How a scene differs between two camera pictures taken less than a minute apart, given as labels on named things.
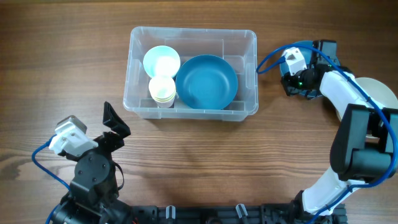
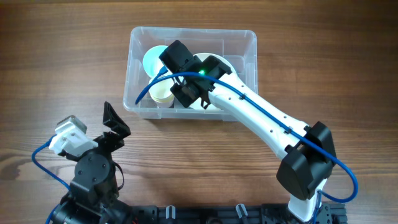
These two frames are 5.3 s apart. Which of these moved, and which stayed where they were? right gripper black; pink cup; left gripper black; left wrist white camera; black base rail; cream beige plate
Moved: right gripper black; cream beige plate
Stayed: left wrist white camera; black base rail; pink cup; left gripper black
